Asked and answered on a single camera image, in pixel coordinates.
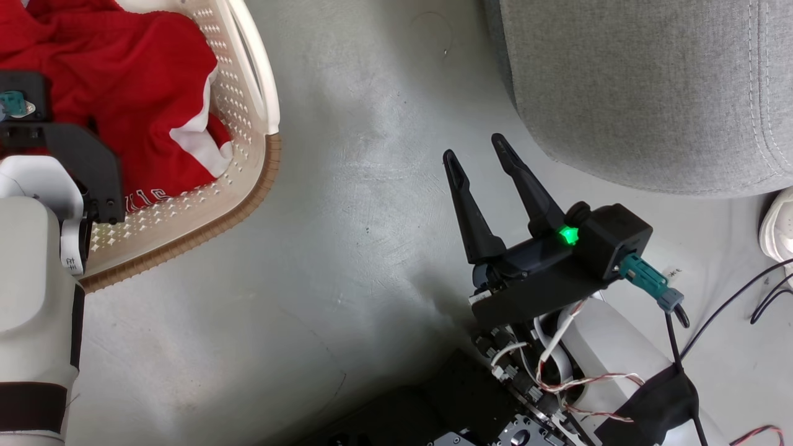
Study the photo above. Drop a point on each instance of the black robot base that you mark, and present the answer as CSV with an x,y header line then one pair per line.
x,y
433,409

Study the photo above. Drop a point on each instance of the cream plastic laundry basket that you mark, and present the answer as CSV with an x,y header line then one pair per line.
x,y
241,179

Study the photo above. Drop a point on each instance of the teal left camera plug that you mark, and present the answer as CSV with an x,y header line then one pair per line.
x,y
12,104

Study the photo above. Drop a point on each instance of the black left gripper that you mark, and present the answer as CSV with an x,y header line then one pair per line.
x,y
93,161

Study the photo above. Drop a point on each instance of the white shoe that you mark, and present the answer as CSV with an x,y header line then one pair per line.
x,y
780,229

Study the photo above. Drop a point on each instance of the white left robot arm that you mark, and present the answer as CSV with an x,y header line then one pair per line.
x,y
31,279

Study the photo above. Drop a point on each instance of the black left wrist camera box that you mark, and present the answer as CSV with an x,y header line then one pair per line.
x,y
38,80

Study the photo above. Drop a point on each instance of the teal camera plug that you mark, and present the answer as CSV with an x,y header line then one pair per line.
x,y
641,275
12,104

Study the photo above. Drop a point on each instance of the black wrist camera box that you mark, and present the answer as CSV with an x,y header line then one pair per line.
x,y
613,241
38,80

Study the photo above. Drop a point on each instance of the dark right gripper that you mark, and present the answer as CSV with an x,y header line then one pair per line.
x,y
526,285

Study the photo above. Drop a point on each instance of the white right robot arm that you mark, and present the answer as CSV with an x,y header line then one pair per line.
x,y
613,347

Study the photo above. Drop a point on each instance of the teal right camera plug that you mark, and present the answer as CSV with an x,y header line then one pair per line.
x,y
641,275

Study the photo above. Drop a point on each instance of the red and white jersey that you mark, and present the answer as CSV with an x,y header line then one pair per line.
x,y
124,80

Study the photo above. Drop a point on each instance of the grey fabric sofa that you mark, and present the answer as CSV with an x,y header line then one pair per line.
x,y
650,93

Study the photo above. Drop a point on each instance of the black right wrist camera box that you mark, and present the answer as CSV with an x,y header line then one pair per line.
x,y
613,241

